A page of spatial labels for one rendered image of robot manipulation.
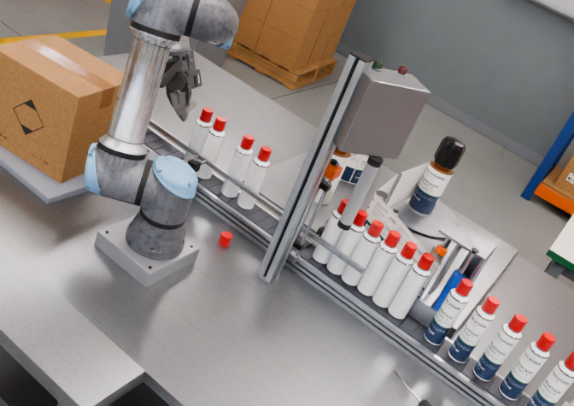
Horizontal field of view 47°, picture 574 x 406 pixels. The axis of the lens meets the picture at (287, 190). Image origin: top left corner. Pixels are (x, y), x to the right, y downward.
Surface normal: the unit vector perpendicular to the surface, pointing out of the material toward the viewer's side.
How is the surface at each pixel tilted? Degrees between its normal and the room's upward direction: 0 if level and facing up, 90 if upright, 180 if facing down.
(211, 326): 0
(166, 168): 8
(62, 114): 90
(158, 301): 0
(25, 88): 90
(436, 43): 90
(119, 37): 94
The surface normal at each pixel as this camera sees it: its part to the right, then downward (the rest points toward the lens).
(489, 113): -0.54, 0.25
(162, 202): 0.00, 0.52
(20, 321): 0.33, -0.81
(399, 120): 0.32, 0.58
